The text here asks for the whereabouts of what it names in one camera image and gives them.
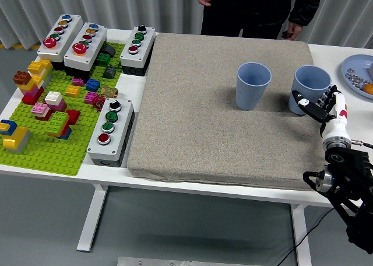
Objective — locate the person's left hand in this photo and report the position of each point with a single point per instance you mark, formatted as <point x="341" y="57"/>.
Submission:
<point x="295" y="29"/>

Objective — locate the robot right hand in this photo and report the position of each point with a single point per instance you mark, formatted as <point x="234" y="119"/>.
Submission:
<point x="338" y="123"/>

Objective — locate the blue ribbed plastic cup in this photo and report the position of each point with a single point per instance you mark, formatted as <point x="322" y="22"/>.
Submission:
<point x="309" y="82"/>
<point x="250" y="97"/>

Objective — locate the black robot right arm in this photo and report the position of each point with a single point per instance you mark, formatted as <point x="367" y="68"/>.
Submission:
<point x="349" y="167"/>

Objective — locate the orange fruit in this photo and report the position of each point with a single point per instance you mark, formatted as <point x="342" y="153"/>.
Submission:
<point x="368" y="88"/>

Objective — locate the person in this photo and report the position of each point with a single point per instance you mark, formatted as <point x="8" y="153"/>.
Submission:
<point x="247" y="9"/>

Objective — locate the grey block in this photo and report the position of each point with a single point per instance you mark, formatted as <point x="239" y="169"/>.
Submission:
<point x="371" y="70"/>

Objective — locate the blue plate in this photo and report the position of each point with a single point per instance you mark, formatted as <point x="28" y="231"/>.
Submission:
<point x="357" y="63"/>

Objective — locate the four-button white control box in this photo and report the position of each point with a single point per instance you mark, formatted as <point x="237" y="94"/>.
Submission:
<point x="145" y="44"/>
<point x="122" y="126"/>

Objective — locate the dark grey sloped brick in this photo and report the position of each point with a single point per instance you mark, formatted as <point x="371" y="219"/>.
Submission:
<point x="110" y="50"/>

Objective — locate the five-button white control box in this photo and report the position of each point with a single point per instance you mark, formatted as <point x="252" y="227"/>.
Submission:
<point x="71" y="32"/>
<point x="96" y="44"/>

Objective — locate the dark green toy brick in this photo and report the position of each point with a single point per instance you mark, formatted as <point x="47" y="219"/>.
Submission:
<point x="103" y="59"/>

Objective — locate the white table leg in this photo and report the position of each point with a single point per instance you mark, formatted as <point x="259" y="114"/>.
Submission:
<point x="301" y="237"/>
<point x="93" y="219"/>

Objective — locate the grey-brown fabric mat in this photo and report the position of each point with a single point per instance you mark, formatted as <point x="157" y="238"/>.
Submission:
<point x="204" y="126"/>

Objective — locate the blue toy brick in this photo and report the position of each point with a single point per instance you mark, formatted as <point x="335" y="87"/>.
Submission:
<point x="92" y="85"/>

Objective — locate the small magenta toy brick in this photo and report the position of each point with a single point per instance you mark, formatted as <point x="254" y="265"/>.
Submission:
<point x="78" y="81"/>

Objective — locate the yellow toy brick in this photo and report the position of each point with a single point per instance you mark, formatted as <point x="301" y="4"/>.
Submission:
<point x="73" y="91"/>

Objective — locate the white pleated curtain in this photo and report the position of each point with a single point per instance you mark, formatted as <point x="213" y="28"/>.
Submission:
<point x="29" y="9"/>

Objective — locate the red toy brick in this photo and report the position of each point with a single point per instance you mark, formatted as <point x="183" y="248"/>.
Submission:
<point x="74" y="115"/>

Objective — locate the yellow white brick stack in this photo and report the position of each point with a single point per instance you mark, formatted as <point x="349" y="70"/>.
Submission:
<point x="39" y="66"/>

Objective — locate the green orange blue brick stack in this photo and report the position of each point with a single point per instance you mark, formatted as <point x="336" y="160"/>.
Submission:
<point x="58" y="120"/>

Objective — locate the yellow black floor tape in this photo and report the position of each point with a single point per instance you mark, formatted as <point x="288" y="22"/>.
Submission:
<point x="17" y="46"/>

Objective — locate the pink white red brick stack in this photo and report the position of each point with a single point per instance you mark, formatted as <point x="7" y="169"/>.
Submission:
<point x="40" y="108"/>

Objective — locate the brown yellow pink brick stack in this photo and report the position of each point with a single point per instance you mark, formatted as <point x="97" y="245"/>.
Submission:
<point x="21" y="77"/>

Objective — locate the green toy brick baseplate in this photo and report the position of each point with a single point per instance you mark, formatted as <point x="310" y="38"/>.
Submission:
<point x="43" y="158"/>

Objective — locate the grey metal plate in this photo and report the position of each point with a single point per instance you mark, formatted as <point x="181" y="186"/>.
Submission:
<point x="151" y="261"/>

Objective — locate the blue yellow grey brick stack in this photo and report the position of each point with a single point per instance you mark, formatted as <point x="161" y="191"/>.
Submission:
<point x="17" y="137"/>

